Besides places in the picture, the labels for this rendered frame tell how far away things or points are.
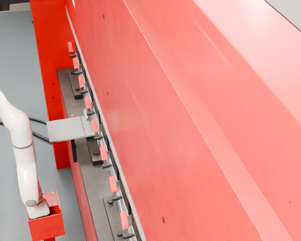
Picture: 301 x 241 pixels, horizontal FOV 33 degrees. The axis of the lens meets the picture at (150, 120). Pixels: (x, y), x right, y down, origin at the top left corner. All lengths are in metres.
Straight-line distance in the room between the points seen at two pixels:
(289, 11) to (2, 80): 4.58
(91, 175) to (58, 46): 1.12
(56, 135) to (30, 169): 0.43
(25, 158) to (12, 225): 1.43
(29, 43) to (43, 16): 2.52
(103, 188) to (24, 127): 0.57
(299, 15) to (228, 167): 0.26
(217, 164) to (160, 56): 0.36
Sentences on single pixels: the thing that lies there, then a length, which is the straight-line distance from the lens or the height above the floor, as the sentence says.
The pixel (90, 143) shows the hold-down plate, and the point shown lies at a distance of 2.72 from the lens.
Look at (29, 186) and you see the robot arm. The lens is 2.27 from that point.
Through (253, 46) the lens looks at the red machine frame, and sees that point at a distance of 0.64.
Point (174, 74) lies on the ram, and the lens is 1.04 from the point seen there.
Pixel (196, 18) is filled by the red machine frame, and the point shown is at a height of 2.28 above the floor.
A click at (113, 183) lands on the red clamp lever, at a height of 1.22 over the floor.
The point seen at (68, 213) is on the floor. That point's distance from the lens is 3.63.
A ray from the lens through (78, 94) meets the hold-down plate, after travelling 3.12.
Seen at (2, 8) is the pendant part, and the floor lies 1.12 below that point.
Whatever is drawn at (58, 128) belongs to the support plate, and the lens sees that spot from 2.70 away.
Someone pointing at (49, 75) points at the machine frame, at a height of 0.83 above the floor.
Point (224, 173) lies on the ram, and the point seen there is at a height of 2.06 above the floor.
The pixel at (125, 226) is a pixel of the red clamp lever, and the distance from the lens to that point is 1.87.
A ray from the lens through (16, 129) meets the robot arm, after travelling 2.15.
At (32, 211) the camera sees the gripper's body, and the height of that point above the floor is 0.84.
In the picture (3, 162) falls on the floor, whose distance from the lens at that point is 4.14.
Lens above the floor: 2.59
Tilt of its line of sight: 36 degrees down
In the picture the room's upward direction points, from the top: 1 degrees counter-clockwise
